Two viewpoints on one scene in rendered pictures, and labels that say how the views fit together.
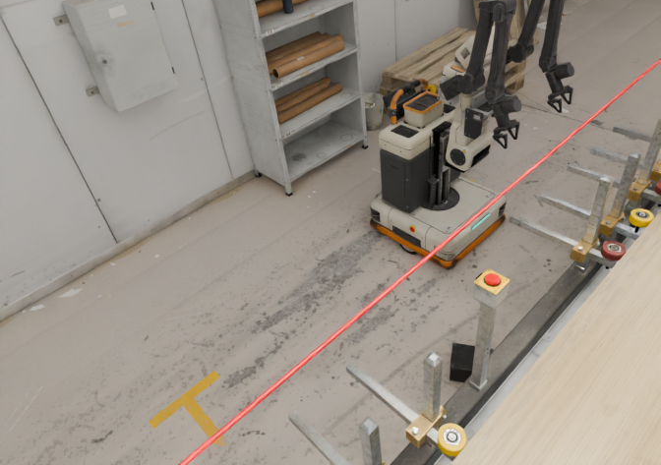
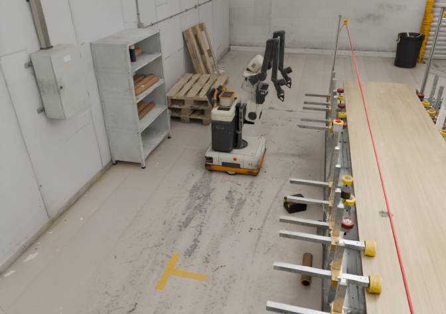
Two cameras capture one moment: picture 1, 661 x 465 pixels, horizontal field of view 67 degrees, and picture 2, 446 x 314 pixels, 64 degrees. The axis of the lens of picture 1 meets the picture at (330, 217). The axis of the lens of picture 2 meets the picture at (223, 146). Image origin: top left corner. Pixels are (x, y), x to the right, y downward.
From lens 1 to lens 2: 1.89 m
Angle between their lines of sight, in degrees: 32
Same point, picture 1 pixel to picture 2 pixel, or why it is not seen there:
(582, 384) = (368, 156)
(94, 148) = (40, 149)
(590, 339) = (360, 145)
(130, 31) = (72, 70)
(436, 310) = (262, 192)
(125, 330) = (96, 259)
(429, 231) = (244, 157)
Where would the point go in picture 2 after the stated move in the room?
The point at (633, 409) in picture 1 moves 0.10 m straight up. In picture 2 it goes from (385, 157) to (387, 145)
